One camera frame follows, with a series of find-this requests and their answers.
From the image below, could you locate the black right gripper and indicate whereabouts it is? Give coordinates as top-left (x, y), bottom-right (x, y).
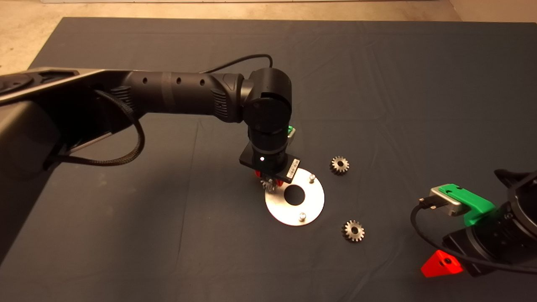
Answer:
top-left (421, 203), bottom-right (537, 278)

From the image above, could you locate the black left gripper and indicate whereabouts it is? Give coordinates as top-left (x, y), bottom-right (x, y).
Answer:
top-left (239, 141), bottom-right (302, 187)

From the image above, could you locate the round metal carrier plate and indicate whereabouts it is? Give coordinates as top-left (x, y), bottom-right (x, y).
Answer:
top-left (265, 168), bottom-right (325, 227)

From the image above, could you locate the dark grey table cloth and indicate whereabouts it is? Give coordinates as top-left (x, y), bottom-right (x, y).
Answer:
top-left (0, 18), bottom-right (537, 302)

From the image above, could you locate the black USB camera cable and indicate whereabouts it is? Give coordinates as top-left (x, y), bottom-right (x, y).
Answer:
top-left (411, 196), bottom-right (537, 275)

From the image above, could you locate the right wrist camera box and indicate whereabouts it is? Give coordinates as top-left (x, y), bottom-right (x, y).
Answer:
top-left (431, 187), bottom-right (465, 217)

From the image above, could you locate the right green camera mount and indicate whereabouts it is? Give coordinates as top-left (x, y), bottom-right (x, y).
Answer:
top-left (439, 183), bottom-right (497, 226)

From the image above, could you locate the thin black camera cable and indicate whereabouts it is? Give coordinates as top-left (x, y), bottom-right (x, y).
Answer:
top-left (201, 54), bottom-right (274, 75)

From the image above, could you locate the braided black arm cable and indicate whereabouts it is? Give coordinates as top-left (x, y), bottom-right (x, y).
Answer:
top-left (57, 89), bottom-right (146, 165)

